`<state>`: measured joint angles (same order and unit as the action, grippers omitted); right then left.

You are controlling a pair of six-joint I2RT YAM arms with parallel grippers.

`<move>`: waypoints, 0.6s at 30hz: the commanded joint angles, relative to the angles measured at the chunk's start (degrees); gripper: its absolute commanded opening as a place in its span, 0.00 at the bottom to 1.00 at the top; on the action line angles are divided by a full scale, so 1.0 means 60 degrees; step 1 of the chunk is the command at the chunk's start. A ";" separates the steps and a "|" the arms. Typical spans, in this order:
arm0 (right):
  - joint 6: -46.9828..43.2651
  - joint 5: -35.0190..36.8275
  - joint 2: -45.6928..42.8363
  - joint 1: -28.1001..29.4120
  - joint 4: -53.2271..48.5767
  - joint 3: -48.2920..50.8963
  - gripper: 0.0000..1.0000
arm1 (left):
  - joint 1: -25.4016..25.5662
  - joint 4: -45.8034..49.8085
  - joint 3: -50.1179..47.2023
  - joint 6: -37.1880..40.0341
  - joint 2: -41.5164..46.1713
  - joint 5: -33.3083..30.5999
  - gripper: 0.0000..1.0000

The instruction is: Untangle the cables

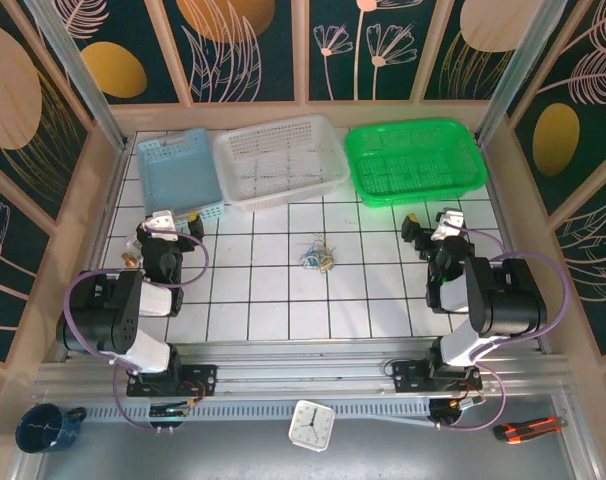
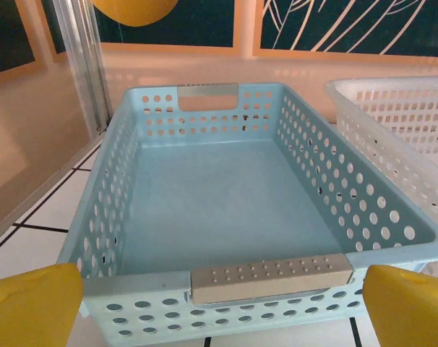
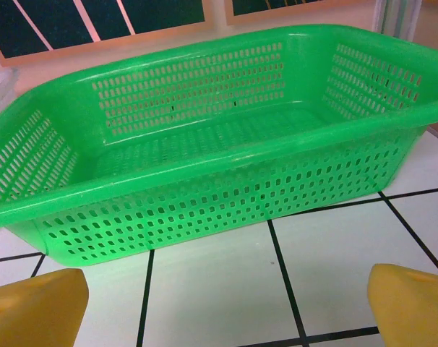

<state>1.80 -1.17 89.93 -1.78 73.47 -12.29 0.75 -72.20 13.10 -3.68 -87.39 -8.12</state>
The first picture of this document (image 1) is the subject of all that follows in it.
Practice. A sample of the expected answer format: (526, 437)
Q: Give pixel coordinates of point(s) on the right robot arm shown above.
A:
(508, 305)

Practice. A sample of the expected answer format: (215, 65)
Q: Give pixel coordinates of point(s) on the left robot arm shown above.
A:
(98, 310)

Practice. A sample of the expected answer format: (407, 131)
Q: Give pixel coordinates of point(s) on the small brass fitting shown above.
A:
(129, 259)

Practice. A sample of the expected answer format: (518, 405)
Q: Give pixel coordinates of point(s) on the green plastic basket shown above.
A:
(413, 170)

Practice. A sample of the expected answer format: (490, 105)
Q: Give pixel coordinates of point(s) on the light blue plastic basket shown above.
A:
(178, 170)

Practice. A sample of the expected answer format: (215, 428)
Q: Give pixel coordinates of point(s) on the white plastic basket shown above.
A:
(278, 165)

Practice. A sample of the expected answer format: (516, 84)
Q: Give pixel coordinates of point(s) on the small black controller board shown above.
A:
(453, 407)
(170, 411)

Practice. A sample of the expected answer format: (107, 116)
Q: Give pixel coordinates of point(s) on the orange black utility knife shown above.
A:
(528, 429)

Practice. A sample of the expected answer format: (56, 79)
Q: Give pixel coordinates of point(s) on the dark blue mug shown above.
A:
(38, 430)

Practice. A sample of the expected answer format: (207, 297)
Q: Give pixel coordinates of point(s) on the white square alarm clock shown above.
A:
(310, 425)

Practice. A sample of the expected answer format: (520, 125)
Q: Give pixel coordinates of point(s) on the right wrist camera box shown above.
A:
(453, 222)

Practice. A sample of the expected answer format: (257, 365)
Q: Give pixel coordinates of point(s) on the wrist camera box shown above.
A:
(453, 222)
(160, 222)

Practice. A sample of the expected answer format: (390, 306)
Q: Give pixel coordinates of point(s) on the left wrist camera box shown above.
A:
(160, 222)

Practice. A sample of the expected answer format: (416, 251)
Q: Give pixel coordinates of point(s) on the aluminium side rail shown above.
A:
(499, 200)
(108, 200)

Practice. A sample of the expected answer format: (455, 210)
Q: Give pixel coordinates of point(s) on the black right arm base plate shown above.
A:
(408, 375)

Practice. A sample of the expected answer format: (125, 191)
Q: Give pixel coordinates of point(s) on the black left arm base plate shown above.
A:
(203, 380)

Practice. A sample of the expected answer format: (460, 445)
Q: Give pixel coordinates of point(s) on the aluminium frame post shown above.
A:
(518, 75)
(77, 75)

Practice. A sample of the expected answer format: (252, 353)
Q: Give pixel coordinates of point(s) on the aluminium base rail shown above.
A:
(303, 375)

